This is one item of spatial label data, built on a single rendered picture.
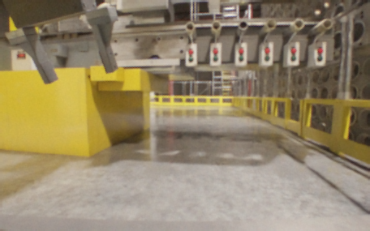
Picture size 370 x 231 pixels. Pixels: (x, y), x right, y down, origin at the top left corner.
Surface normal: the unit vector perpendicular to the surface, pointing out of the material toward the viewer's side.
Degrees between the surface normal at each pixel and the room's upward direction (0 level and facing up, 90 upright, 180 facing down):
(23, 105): 90
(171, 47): 90
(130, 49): 90
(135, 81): 90
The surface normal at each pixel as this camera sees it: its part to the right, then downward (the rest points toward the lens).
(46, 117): -0.15, 0.10
